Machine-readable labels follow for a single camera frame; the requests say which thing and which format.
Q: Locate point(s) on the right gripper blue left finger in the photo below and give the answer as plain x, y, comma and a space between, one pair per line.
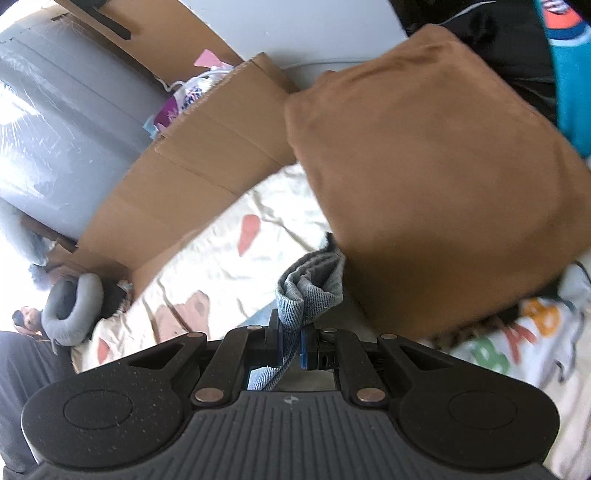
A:
274, 340

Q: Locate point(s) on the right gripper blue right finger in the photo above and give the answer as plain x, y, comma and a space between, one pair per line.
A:
311, 348

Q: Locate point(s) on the blue-grey denim pants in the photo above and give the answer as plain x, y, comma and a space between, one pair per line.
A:
309, 288

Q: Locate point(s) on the cream bear-print quilt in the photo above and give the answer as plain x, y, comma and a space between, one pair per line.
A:
227, 277

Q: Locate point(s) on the black cloth under neck pillow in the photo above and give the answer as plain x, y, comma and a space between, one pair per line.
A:
115, 294

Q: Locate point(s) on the grey U-shaped neck pillow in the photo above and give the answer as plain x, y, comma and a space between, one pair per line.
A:
72, 309

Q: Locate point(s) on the brown cardboard sheet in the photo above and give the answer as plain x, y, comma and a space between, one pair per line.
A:
223, 145

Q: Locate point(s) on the brown suede cushion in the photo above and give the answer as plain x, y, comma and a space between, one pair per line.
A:
451, 197

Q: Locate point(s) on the brown teddy bear toy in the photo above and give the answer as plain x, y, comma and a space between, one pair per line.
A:
28, 321

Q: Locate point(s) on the dark grey pillow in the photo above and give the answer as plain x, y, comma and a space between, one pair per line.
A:
27, 365

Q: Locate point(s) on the pink white refill pouch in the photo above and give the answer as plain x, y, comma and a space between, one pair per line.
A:
185, 93

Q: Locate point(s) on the grey-blue appliance cabinet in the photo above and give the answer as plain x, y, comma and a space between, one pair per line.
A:
73, 106

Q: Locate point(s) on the upright brown cardboard panel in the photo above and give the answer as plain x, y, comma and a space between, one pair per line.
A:
166, 36

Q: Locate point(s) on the teal patterned blanket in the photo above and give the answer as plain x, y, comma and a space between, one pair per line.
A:
568, 35

